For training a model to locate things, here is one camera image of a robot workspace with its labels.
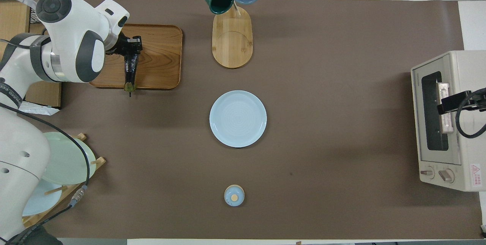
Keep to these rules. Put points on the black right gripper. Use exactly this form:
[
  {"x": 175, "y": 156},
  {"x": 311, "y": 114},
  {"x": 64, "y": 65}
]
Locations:
[{"x": 448, "y": 104}]

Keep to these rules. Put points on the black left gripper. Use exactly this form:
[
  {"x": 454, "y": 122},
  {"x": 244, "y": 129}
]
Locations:
[{"x": 129, "y": 45}]

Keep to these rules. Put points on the dark purple eggplant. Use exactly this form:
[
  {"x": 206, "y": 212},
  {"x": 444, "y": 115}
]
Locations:
[{"x": 130, "y": 79}]

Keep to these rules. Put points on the glass oven door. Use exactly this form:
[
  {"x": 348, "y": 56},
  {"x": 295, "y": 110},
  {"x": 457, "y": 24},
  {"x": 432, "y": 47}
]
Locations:
[{"x": 431, "y": 138}]

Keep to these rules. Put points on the light blue plate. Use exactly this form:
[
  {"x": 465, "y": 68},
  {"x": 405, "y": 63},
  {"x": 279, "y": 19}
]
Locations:
[
  {"x": 45, "y": 201},
  {"x": 238, "y": 119}
]

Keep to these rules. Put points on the beige toaster oven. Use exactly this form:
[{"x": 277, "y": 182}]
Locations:
[{"x": 471, "y": 142}]

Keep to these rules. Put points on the beige oven knob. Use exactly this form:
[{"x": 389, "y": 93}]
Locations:
[
  {"x": 446, "y": 176},
  {"x": 427, "y": 172}
]

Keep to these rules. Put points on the wooden tray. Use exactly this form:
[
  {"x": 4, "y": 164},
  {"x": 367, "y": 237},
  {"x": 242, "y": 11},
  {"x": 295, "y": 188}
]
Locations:
[{"x": 159, "y": 59}]

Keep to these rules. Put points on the wooden plate rack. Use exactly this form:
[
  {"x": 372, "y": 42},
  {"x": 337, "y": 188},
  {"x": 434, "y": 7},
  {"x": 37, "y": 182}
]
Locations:
[{"x": 100, "y": 160}]

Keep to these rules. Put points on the wooden mug tree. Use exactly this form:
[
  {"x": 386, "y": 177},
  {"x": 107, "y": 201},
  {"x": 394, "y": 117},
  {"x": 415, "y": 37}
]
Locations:
[{"x": 232, "y": 43}]

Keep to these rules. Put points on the pale green plate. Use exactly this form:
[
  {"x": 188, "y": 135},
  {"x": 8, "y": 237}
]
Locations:
[{"x": 72, "y": 161}]

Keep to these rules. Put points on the brown table mat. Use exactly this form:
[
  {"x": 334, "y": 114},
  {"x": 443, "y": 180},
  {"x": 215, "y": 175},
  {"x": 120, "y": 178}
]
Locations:
[{"x": 303, "y": 142}]

